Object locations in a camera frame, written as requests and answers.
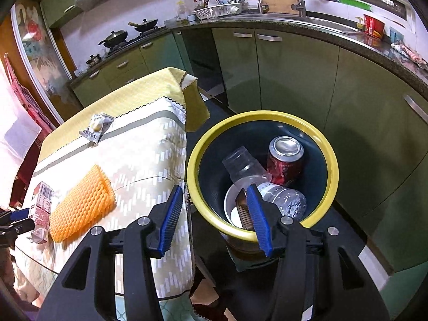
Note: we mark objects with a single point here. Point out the pink apron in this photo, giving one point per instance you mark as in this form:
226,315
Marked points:
28,102

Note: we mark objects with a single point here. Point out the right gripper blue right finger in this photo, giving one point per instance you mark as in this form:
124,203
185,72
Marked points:
260,223

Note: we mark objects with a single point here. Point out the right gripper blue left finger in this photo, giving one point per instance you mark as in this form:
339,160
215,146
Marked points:
171,210

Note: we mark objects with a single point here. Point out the orange foam net sleeve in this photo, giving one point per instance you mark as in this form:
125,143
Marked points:
91,199

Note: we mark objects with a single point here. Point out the black wok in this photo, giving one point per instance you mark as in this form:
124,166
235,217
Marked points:
145,26
115,38

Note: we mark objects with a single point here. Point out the yellow rimmed blue trash bin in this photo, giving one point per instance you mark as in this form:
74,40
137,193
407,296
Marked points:
208,180

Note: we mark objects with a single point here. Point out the red cup on counter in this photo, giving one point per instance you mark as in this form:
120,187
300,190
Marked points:
373,26

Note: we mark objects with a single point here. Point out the black wok left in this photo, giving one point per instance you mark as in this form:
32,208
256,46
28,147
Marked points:
115,38

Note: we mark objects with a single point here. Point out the patterned tablecloth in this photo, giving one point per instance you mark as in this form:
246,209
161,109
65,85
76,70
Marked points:
143,154

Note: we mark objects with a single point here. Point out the steel sink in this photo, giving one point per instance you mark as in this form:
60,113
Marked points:
311,21

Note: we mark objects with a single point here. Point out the red cola can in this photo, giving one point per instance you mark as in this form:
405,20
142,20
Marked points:
285,160

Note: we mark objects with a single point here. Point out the brown plastic tray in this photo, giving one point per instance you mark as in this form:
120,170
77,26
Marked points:
243,211

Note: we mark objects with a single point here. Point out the clear plastic cup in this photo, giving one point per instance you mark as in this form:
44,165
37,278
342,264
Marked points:
244,169

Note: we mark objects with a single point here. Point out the black wok right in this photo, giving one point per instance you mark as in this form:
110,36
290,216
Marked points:
145,26

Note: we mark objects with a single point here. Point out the paper instant noodle cup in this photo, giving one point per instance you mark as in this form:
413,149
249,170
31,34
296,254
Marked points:
229,206

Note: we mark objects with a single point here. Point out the clear plastic water bottle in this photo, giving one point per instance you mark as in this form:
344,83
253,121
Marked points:
290,202

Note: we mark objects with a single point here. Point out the dish rack with dishes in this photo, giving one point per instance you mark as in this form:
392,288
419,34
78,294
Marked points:
217,11

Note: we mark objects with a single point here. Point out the red white milk carton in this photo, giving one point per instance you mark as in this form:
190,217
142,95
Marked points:
39,211

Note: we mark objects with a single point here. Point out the snack wrapper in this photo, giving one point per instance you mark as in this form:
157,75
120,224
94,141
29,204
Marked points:
98,125

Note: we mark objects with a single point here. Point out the small black pot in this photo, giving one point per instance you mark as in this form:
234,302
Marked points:
93,60

